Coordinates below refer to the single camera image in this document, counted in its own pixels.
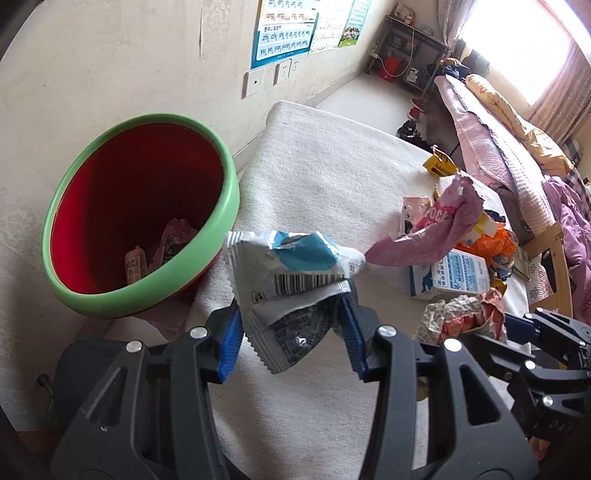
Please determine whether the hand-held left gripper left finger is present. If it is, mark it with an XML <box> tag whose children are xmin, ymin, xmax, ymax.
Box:
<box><xmin>50</xmin><ymin>302</ymin><xmax>244</xmax><ymax>480</ymax></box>

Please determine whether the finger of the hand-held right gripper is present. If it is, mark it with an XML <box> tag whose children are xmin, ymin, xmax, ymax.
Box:
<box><xmin>462</xmin><ymin>335</ymin><xmax>561</xmax><ymax>409</ymax></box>
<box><xmin>503</xmin><ymin>310</ymin><xmax>591</xmax><ymax>344</ymax></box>

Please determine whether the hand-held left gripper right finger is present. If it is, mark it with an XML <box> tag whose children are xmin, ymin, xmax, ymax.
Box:
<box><xmin>339</xmin><ymin>295</ymin><xmax>539</xmax><ymax>480</ymax></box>

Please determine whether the red white wrapper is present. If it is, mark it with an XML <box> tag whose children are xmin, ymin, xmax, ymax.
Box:
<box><xmin>413</xmin><ymin>288</ymin><xmax>509</xmax><ymax>344</ymax></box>

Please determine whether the silver and blue snack wrapper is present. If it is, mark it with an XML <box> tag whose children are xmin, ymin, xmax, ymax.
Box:
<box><xmin>224</xmin><ymin>230</ymin><xmax>366</xmax><ymax>376</ymax></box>

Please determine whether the yellow snack wrapper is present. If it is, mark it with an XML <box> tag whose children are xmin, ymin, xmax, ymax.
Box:
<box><xmin>422</xmin><ymin>145</ymin><xmax>458</xmax><ymax>178</ymax></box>

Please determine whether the red bin with green rim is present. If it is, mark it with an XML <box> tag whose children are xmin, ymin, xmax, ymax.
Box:
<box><xmin>41</xmin><ymin>113</ymin><xmax>241</xmax><ymax>320</ymax></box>

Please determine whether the floral seat cushion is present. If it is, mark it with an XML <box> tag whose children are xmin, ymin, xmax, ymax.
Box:
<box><xmin>524</xmin><ymin>256</ymin><xmax>561</xmax><ymax>310</ymax></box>

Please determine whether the wooden chair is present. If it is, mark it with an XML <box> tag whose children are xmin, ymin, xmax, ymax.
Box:
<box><xmin>524</xmin><ymin>222</ymin><xmax>575</xmax><ymax>319</ymax></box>

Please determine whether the orange wrapper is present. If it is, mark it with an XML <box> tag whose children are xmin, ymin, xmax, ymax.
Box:
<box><xmin>471</xmin><ymin>228</ymin><xmax>519</xmax><ymax>266</ymax></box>

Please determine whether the blue white milk carton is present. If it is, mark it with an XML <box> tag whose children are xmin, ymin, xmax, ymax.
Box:
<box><xmin>409</xmin><ymin>248</ymin><xmax>490</xmax><ymax>302</ymax></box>

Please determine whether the purple garment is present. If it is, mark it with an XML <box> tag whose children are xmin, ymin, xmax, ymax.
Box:
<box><xmin>541</xmin><ymin>173</ymin><xmax>591</xmax><ymax>319</ymax></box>

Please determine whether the pink snack wrapper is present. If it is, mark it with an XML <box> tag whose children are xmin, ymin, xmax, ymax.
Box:
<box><xmin>366</xmin><ymin>176</ymin><xmax>483</xmax><ymax>268</ymax></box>

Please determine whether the pink stick packet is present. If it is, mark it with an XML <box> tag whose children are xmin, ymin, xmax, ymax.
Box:
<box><xmin>124</xmin><ymin>247</ymin><xmax>147</xmax><ymax>283</ymax></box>

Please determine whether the white towel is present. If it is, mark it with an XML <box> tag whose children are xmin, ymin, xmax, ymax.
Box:
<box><xmin>108</xmin><ymin>100</ymin><xmax>532</xmax><ymax>480</ymax></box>

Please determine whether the black rounded seat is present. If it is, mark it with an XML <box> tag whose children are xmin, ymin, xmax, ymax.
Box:
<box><xmin>53</xmin><ymin>339</ymin><xmax>121</xmax><ymax>416</ymax></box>

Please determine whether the bed with pink quilt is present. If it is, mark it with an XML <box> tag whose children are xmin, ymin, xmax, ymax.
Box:
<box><xmin>434</xmin><ymin>74</ymin><xmax>561</xmax><ymax>241</ymax></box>

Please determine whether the grey plaid cloth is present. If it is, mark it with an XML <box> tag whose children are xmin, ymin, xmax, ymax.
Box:
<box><xmin>566</xmin><ymin>141</ymin><xmax>591</xmax><ymax>185</ymax></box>

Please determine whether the yellow quilt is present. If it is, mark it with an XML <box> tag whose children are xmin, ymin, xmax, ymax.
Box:
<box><xmin>464</xmin><ymin>73</ymin><xmax>575</xmax><ymax>178</ymax></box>

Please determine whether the pink patterned curtain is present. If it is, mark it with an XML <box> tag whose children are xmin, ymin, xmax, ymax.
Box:
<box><xmin>526</xmin><ymin>41</ymin><xmax>591</xmax><ymax>144</ymax></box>
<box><xmin>427</xmin><ymin>0</ymin><xmax>467</xmax><ymax>47</ymax></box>

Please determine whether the dark clothes pile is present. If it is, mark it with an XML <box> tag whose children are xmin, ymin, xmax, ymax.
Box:
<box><xmin>425</xmin><ymin>46</ymin><xmax>490</xmax><ymax>81</ymax></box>

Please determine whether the bright window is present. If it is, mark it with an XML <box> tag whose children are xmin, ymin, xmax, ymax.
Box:
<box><xmin>455</xmin><ymin>0</ymin><xmax>580</xmax><ymax>104</ymax></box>

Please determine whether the metal shelf rack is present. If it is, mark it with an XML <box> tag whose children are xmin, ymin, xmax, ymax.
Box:
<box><xmin>367</xmin><ymin>14</ymin><xmax>452</xmax><ymax>93</ymax></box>

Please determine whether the dark bed frame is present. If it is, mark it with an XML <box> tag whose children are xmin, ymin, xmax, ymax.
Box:
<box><xmin>425</xmin><ymin>83</ymin><xmax>462</xmax><ymax>153</ymax></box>

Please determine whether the white round-hole wall outlet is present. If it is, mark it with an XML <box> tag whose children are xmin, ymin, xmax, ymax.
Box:
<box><xmin>243</xmin><ymin>69</ymin><xmax>265</xmax><ymax>99</ymax></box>

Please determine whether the white cable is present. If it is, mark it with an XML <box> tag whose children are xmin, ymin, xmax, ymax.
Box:
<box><xmin>376</xmin><ymin>23</ymin><xmax>414</xmax><ymax>77</ymax></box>

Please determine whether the white chart wall poster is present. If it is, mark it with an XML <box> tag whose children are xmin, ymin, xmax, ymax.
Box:
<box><xmin>308</xmin><ymin>0</ymin><xmax>352</xmax><ymax>55</ymax></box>

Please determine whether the blue pinyin wall poster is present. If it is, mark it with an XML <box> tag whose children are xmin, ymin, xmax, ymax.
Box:
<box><xmin>250</xmin><ymin>0</ymin><xmax>320</xmax><ymax>70</ymax></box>

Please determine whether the green-edged chart wall poster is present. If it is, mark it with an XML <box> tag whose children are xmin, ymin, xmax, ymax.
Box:
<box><xmin>337</xmin><ymin>0</ymin><xmax>372</xmax><ymax>48</ymax></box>

